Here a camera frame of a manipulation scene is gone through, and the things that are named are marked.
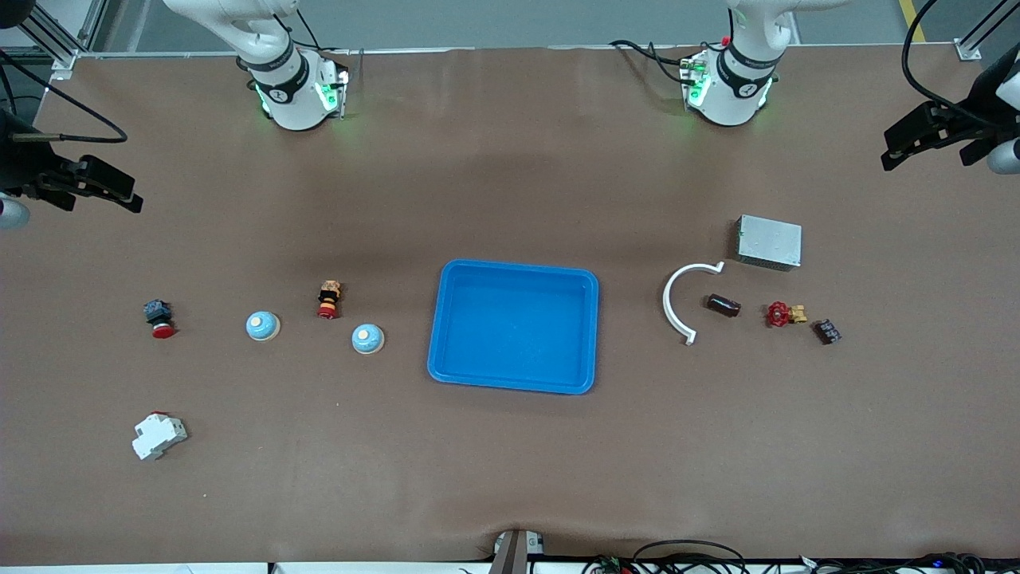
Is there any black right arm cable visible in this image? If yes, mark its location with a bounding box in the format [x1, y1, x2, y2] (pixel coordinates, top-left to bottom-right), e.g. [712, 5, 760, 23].
[0, 48, 130, 144]

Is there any black arm base cable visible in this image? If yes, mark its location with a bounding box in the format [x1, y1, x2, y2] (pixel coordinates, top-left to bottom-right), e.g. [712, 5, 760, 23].
[610, 38, 694, 87]

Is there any aluminium frame post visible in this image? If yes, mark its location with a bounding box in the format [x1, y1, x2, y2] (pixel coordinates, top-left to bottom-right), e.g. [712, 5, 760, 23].
[955, 0, 1020, 63]
[16, 0, 108, 81]

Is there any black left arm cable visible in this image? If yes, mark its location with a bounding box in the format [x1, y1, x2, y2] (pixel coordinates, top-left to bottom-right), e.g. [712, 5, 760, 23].
[902, 0, 1020, 128]

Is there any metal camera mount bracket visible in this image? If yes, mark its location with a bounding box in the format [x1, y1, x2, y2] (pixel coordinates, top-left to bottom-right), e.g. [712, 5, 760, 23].
[488, 529, 547, 574]

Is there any grey metal box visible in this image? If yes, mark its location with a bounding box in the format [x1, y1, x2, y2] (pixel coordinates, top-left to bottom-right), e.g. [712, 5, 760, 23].
[735, 214, 803, 273]

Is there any red emergency stop button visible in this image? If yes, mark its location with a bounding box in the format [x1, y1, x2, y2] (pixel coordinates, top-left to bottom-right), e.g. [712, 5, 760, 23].
[143, 299, 176, 340]

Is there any brown table cover mat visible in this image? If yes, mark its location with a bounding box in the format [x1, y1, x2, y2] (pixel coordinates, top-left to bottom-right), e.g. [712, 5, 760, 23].
[0, 44, 1020, 568]

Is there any white curved plastic clip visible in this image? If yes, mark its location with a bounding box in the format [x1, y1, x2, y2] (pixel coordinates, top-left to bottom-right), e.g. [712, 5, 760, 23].
[662, 261, 726, 346]

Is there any black looped cable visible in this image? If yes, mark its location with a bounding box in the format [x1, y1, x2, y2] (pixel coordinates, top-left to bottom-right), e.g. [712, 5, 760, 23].
[634, 540, 750, 574]

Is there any blue plastic tray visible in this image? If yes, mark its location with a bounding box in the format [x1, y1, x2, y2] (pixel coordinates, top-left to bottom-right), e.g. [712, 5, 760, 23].
[427, 259, 600, 395]

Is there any white circuit breaker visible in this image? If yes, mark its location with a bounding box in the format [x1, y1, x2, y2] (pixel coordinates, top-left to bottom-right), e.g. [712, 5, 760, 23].
[131, 412, 189, 462]

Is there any black cable bundle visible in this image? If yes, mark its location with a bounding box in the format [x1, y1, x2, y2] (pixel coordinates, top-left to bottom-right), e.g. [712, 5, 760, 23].
[797, 552, 1020, 574]

